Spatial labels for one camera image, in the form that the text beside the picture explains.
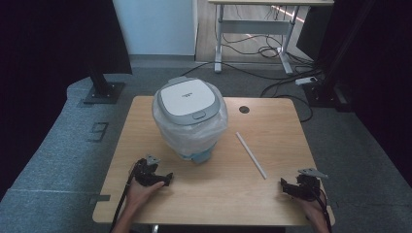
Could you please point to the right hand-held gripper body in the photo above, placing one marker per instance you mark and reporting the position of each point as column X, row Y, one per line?
column 307, row 186

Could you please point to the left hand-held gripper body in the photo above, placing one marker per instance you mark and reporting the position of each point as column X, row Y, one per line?
column 145, row 173

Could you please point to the white straw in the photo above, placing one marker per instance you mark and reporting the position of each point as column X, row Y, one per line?
column 251, row 154

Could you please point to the grey lidded trash can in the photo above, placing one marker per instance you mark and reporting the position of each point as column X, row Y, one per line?
column 188, row 97

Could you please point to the person's left hand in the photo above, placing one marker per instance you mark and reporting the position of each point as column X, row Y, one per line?
column 139, row 195

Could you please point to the person's right hand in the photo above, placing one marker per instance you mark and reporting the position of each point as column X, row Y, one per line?
column 314, row 210

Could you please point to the clear plastic bin liner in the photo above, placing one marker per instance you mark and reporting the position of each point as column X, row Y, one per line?
column 191, row 136

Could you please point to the dark floor socket plate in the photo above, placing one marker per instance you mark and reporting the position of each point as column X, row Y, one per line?
column 98, row 131

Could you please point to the white power strip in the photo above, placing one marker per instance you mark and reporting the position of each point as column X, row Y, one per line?
column 306, row 80

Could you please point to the black curtain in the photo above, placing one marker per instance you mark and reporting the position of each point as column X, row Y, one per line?
column 388, row 81
column 48, row 48

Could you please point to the black stand with base plate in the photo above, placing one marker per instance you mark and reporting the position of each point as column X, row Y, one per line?
column 103, row 92
column 324, row 93

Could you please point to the white metal frame desk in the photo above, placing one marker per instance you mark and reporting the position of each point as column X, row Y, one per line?
column 256, row 26

